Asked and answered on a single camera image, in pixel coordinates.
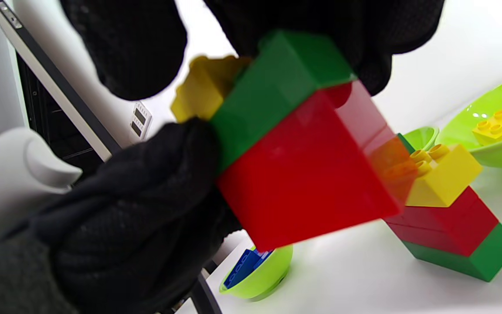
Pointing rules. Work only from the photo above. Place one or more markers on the person's right hand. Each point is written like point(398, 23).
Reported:
point(124, 226)

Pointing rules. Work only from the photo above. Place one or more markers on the person's left hand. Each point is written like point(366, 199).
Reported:
point(299, 17)

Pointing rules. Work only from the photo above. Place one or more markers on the long green toy brick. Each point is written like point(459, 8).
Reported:
point(273, 87)
point(490, 257)

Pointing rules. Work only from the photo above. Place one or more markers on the small yellow toy brick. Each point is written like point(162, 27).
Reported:
point(203, 91)

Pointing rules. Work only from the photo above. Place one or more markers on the long blue toy brick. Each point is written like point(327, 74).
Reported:
point(240, 268)
point(263, 254)

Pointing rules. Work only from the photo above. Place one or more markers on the small green toy brick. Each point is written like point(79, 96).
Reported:
point(405, 143)

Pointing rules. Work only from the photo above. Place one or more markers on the long yellow toy brick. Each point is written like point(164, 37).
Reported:
point(495, 128)
point(447, 179)

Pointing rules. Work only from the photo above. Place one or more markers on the black metal rack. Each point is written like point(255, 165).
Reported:
point(44, 104)

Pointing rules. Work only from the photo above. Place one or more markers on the lime green plastic bowl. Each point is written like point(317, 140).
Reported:
point(456, 131)
point(423, 137)
point(268, 274)

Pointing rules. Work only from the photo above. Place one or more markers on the grey flat panel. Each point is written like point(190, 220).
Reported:
point(52, 69)

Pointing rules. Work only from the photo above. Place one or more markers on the white labelled wall device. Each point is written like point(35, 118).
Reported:
point(141, 120)

